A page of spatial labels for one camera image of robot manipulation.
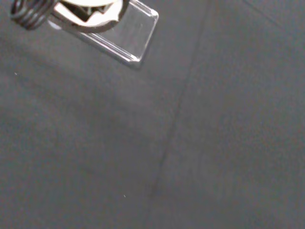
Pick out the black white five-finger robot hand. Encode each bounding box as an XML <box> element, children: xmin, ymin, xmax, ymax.
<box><xmin>9</xmin><ymin>0</ymin><xmax>124</xmax><ymax>33</ymax></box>

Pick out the clear acrylic funnel stand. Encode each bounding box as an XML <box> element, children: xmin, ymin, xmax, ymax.
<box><xmin>49</xmin><ymin>0</ymin><xmax>160</xmax><ymax>70</ymax></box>

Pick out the black table cloth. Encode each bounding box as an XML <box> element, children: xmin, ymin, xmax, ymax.
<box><xmin>0</xmin><ymin>0</ymin><xmax>305</xmax><ymax>229</ymax></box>

